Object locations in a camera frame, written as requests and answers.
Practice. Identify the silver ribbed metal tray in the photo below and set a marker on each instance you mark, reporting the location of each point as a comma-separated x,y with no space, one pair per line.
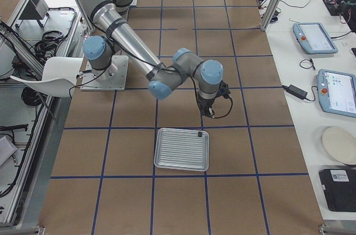
182,149

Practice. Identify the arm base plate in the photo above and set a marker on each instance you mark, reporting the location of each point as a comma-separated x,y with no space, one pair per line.
114,77

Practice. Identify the black tablet with label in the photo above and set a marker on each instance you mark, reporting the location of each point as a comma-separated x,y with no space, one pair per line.
339,189

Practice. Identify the lower blue teach pendant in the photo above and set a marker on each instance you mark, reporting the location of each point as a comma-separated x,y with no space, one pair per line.
336,92

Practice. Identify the white plastic chair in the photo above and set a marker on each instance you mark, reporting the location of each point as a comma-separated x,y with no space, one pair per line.
59,75

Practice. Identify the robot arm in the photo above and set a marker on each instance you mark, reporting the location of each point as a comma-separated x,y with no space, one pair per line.
163,80

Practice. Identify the upper blue teach pendant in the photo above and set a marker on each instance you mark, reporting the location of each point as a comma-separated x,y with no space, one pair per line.
313,38

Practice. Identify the beige round plate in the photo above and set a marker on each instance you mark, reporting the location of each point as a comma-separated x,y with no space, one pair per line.
340,145

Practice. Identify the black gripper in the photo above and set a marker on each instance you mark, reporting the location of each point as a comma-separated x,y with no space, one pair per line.
204,105

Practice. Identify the black power adapter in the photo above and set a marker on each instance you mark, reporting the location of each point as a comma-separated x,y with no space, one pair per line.
295,91

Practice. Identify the grey vented box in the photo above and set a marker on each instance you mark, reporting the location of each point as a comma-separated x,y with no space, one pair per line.
35,10

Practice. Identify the blue teach pendant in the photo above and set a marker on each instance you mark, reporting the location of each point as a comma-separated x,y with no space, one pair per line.
336,92
313,38

